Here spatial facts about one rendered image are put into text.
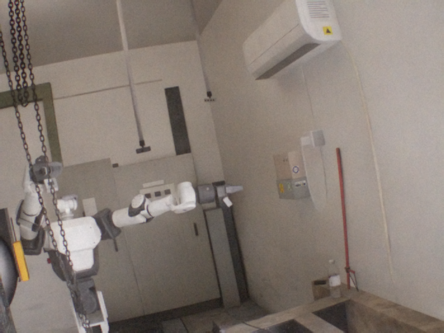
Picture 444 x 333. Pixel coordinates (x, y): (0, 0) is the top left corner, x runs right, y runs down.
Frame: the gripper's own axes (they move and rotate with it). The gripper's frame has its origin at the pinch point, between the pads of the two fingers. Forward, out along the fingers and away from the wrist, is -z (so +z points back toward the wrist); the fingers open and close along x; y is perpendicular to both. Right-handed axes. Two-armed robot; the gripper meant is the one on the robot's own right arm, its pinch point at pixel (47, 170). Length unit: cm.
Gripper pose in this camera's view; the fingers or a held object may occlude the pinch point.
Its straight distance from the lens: 154.6
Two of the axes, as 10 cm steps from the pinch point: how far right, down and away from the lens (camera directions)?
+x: -8.3, 2.0, -5.3
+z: -5.3, 0.6, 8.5
